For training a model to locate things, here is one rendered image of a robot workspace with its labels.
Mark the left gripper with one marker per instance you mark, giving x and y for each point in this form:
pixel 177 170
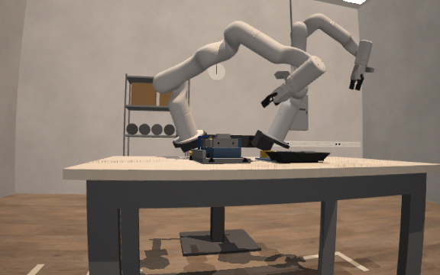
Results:
pixel 357 74

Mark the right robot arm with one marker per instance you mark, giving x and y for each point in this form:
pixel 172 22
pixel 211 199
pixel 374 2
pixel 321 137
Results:
pixel 309 69

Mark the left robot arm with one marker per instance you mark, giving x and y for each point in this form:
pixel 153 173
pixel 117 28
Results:
pixel 299 33

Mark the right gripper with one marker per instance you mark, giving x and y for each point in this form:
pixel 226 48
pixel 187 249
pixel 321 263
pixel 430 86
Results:
pixel 282 94

